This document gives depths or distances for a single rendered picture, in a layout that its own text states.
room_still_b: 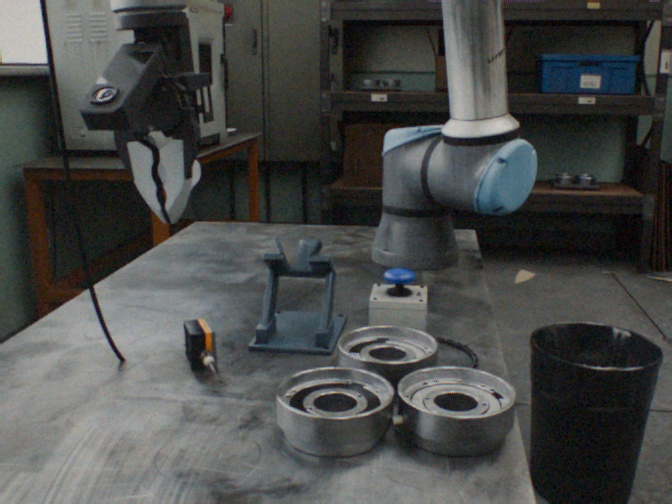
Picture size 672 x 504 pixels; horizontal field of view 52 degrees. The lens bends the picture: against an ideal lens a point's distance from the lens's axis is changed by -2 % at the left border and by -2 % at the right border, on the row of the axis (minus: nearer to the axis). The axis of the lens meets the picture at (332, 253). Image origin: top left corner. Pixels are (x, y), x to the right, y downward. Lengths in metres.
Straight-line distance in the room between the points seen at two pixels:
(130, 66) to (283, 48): 3.81
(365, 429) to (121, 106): 0.35
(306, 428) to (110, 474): 0.16
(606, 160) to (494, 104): 3.75
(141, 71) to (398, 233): 0.61
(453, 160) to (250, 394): 0.51
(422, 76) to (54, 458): 4.16
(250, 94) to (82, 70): 1.73
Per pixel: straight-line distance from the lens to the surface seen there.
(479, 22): 1.04
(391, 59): 4.66
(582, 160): 4.76
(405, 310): 0.87
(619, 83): 4.27
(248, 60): 4.55
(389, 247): 1.19
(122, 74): 0.70
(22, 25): 3.33
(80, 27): 3.04
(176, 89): 0.72
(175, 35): 0.77
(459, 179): 1.07
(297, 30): 4.49
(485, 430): 0.62
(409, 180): 1.14
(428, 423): 0.61
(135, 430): 0.68
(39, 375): 0.83
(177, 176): 0.73
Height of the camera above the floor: 1.12
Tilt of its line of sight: 15 degrees down
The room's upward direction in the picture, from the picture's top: straight up
